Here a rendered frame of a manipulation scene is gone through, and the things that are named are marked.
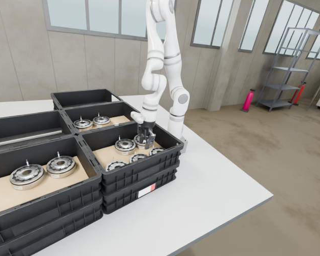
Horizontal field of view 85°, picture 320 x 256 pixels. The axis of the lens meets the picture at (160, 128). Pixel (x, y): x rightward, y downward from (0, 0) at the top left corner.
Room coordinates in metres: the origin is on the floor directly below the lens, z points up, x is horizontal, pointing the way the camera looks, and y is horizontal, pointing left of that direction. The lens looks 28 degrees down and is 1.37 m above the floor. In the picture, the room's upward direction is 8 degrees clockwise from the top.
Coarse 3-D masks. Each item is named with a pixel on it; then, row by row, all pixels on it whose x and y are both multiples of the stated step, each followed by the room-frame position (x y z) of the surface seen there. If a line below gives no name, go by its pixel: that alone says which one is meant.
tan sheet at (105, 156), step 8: (152, 144) 0.80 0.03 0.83; (96, 152) 0.66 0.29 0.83; (104, 152) 0.67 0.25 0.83; (112, 152) 0.68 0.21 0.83; (136, 152) 0.71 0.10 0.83; (144, 152) 0.72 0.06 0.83; (104, 160) 0.62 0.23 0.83; (112, 160) 0.62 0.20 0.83; (120, 160) 0.63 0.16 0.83; (128, 160) 0.64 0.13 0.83; (104, 168) 0.57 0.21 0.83
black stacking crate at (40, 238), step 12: (96, 204) 0.40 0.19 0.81; (72, 216) 0.35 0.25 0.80; (84, 216) 0.38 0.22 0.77; (96, 216) 0.41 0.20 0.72; (48, 228) 0.30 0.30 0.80; (60, 228) 0.33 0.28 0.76; (72, 228) 0.36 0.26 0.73; (12, 240) 0.25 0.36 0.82; (24, 240) 0.26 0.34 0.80; (36, 240) 0.29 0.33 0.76; (48, 240) 0.30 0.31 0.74; (0, 252) 0.23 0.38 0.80; (12, 252) 0.25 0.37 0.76; (24, 252) 0.26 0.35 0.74; (36, 252) 0.27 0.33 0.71
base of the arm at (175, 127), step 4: (172, 116) 0.93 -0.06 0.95; (172, 120) 0.93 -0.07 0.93; (176, 120) 0.93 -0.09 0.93; (180, 120) 0.93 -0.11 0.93; (168, 124) 0.96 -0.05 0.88; (172, 124) 0.93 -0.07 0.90; (176, 124) 0.93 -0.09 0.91; (180, 124) 0.94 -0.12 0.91; (168, 128) 0.96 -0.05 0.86; (172, 128) 0.93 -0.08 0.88; (176, 128) 0.93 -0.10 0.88; (180, 128) 0.94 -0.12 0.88; (172, 132) 0.93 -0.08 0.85; (176, 132) 0.93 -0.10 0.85; (180, 132) 0.95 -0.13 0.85; (176, 136) 0.94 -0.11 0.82; (180, 136) 0.97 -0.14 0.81
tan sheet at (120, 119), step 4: (120, 116) 1.09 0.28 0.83; (124, 116) 1.10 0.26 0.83; (112, 120) 1.01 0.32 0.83; (116, 120) 1.02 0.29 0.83; (120, 120) 1.03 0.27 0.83; (128, 120) 1.04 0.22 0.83; (92, 124) 0.92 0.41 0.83; (112, 124) 0.96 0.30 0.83; (92, 128) 0.88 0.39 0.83; (96, 128) 0.89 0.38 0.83
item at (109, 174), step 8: (112, 128) 0.75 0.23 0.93; (160, 128) 0.82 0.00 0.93; (80, 136) 0.64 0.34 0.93; (88, 152) 0.53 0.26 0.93; (160, 152) 0.60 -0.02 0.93; (168, 152) 0.62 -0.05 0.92; (144, 160) 0.54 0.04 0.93; (152, 160) 0.56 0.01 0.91; (120, 168) 0.47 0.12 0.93; (128, 168) 0.49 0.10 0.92; (104, 176) 0.43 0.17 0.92; (112, 176) 0.45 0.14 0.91
